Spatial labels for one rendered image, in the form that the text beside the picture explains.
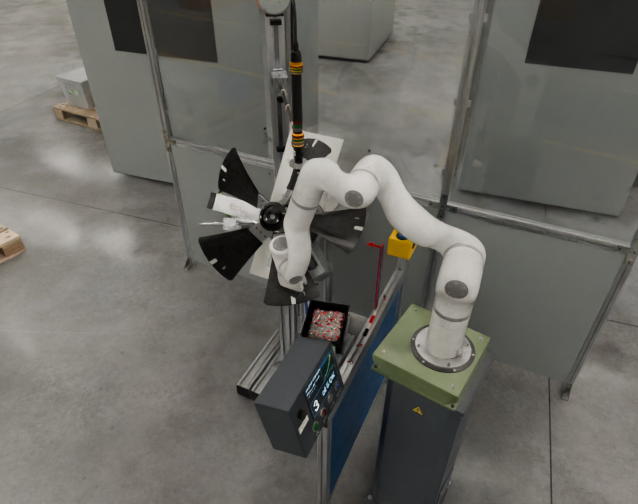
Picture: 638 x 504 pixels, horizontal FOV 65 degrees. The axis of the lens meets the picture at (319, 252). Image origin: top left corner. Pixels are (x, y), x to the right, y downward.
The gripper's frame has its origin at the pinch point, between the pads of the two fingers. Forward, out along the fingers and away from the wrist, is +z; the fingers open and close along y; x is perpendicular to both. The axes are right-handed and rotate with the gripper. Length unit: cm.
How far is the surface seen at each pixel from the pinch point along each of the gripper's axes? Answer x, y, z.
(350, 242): -20.4, -15.8, -13.7
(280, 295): 2.9, 5.4, 1.0
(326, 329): 4.2, -13.5, 14.2
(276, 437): 58, -28, -30
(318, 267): -15.9, -2.2, 3.7
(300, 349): 34, -24, -35
